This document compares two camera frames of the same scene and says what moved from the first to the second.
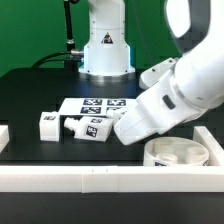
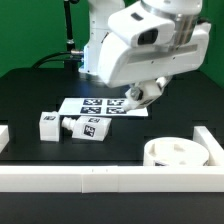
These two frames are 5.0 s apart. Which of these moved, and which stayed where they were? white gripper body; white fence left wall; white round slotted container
Moved: white gripper body
Stayed: white round slotted container; white fence left wall
